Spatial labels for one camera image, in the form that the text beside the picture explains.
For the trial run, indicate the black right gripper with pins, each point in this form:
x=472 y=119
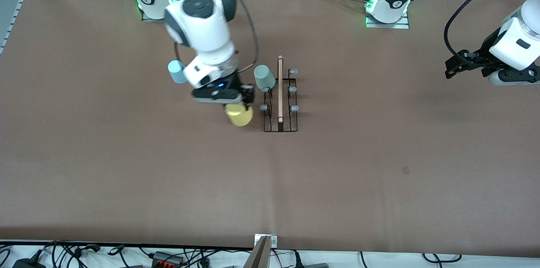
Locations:
x=237 y=83

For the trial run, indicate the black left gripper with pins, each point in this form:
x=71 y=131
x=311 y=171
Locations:
x=487 y=53

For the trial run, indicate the mint green plastic cup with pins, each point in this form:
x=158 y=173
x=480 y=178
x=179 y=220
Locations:
x=263 y=76

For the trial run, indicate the yellow plastic cup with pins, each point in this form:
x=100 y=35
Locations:
x=239 y=117

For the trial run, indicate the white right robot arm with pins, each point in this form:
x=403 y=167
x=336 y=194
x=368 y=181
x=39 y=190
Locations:
x=202 y=27

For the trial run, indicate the light blue plastic cup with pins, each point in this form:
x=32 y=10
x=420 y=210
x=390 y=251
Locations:
x=176 y=71

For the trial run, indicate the brown table cover sheet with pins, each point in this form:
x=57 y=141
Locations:
x=126 y=209

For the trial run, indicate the black orange connector box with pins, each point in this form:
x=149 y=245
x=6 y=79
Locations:
x=166 y=258

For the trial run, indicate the black power adapter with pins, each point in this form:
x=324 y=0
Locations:
x=27 y=263

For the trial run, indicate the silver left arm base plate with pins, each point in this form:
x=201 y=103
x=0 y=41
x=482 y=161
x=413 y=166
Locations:
x=400 y=25

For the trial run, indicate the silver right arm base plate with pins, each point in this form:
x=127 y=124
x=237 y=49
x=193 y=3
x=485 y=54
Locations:
x=152 y=18

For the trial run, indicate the silver table edge bracket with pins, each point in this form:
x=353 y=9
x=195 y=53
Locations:
x=273 y=241

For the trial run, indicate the aluminium frame rail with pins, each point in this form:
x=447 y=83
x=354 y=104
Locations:
x=14 y=14

